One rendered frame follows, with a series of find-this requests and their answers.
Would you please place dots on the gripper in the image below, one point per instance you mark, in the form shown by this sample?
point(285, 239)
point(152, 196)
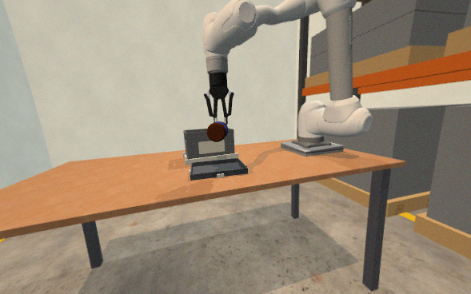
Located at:
point(218, 90)

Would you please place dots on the brown and blue bottle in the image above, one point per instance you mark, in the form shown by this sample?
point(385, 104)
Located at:
point(217, 131)

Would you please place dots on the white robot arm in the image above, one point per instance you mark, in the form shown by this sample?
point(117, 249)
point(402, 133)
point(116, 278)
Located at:
point(342, 115)

